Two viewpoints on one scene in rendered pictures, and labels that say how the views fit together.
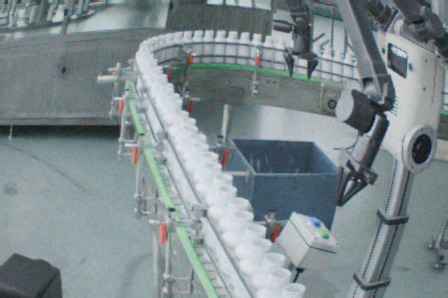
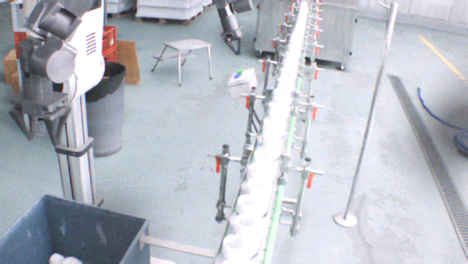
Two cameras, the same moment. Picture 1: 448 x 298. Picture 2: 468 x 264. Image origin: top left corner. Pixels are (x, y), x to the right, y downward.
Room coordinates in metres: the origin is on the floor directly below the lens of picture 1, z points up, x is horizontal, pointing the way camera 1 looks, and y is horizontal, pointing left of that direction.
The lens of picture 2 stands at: (2.57, 0.42, 1.60)
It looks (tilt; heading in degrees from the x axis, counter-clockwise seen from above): 26 degrees down; 205
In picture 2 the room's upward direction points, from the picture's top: 5 degrees clockwise
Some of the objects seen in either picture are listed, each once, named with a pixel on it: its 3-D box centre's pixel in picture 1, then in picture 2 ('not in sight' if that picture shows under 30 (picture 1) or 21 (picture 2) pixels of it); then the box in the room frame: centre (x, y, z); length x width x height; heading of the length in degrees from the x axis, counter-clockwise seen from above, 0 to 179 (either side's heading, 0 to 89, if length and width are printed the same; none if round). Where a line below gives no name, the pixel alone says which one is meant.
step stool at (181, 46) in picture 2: not in sight; (181, 58); (-1.35, -2.15, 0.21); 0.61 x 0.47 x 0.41; 69
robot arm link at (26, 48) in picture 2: (300, 28); (36, 56); (2.12, -0.20, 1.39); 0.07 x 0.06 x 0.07; 80
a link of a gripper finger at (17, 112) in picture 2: (305, 65); (33, 119); (2.12, -0.23, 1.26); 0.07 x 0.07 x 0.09; 15
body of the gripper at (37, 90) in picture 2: (301, 45); (37, 86); (2.12, -0.21, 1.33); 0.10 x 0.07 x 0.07; 105
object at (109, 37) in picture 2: not in sight; (87, 42); (-0.28, -2.59, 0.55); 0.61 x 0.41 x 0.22; 19
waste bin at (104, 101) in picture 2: not in sight; (98, 109); (0.48, -1.70, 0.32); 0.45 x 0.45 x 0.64
